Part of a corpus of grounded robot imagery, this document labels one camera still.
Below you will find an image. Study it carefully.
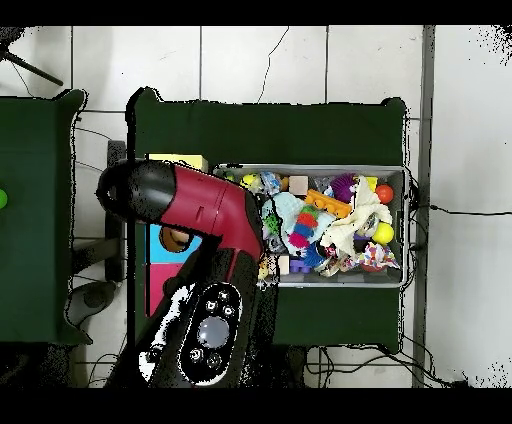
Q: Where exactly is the yellow ball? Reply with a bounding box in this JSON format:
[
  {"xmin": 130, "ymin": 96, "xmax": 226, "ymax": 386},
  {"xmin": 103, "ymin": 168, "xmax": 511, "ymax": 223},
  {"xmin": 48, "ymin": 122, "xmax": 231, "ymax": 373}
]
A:
[{"xmin": 371, "ymin": 221, "xmax": 396, "ymax": 246}]

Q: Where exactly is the mint green waffle cloth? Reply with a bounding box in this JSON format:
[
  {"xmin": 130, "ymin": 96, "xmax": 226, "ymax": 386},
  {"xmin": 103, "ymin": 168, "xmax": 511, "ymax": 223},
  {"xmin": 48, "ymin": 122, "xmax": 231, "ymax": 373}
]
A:
[{"xmin": 261, "ymin": 191, "xmax": 337, "ymax": 241}]

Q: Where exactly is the dark green table cloth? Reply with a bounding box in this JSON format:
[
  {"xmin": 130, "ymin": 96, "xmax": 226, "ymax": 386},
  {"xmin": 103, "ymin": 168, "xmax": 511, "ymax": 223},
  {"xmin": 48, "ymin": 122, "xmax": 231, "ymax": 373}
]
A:
[
  {"xmin": 0, "ymin": 89, "xmax": 94, "ymax": 346},
  {"xmin": 126, "ymin": 87, "xmax": 409, "ymax": 355}
]

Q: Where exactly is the small orange ball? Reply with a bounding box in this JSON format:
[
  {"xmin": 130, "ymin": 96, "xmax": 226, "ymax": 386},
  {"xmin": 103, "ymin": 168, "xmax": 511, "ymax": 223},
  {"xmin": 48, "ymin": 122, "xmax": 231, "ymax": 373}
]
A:
[{"xmin": 375, "ymin": 182, "xmax": 395, "ymax": 205}]

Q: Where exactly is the black tripod leg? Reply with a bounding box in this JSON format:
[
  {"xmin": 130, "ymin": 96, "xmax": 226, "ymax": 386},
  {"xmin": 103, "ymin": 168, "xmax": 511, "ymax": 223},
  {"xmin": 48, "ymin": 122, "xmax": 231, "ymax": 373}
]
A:
[{"xmin": 0, "ymin": 26, "xmax": 65, "ymax": 87}]

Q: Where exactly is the black cable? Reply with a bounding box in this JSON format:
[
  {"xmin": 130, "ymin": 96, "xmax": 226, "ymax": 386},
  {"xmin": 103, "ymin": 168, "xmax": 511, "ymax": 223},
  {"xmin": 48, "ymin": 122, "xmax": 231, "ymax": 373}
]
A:
[{"xmin": 429, "ymin": 204, "xmax": 512, "ymax": 216}]

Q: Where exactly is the wooden box with three holes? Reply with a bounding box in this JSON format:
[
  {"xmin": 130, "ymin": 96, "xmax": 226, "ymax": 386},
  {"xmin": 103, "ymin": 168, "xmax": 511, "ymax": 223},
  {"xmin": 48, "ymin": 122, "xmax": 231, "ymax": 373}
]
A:
[{"xmin": 142, "ymin": 152, "xmax": 210, "ymax": 318}]

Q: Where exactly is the purple spiky monster toy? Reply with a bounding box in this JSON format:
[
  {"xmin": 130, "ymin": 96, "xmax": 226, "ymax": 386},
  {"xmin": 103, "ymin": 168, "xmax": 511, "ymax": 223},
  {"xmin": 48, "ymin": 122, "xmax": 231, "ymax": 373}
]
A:
[{"xmin": 329, "ymin": 172, "xmax": 359, "ymax": 203}]

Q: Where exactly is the silver wire mesh bin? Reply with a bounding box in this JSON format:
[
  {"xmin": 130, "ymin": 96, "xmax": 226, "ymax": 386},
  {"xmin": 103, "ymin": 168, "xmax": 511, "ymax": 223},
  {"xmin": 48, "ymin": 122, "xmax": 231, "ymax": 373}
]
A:
[{"xmin": 213, "ymin": 161, "xmax": 411, "ymax": 288}]

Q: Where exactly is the cream waffle cloth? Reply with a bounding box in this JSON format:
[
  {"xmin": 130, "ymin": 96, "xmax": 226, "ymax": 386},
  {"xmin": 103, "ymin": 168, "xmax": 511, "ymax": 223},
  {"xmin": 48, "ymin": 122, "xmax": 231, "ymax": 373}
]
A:
[{"xmin": 319, "ymin": 175, "xmax": 394, "ymax": 257}]

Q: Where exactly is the grey rounded base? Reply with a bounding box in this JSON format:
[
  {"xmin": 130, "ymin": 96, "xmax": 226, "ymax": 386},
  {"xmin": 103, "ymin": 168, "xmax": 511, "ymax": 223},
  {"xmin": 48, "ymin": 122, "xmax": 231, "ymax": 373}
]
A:
[{"xmin": 65, "ymin": 279, "xmax": 118, "ymax": 326}]

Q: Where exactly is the orange plastic building block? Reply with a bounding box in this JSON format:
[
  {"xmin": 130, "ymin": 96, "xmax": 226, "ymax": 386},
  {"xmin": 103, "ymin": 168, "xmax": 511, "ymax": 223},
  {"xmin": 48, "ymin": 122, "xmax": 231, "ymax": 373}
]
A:
[{"xmin": 304, "ymin": 188, "xmax": 353, "ymax": 219}]

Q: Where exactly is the colourful dotted cloth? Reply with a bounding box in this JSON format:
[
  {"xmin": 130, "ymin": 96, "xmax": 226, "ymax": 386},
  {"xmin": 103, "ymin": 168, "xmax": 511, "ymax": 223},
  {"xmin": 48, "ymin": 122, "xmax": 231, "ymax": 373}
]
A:
[{"xmin": 347, "ymin": 241, "xmax": 401, "ymax": 273}]

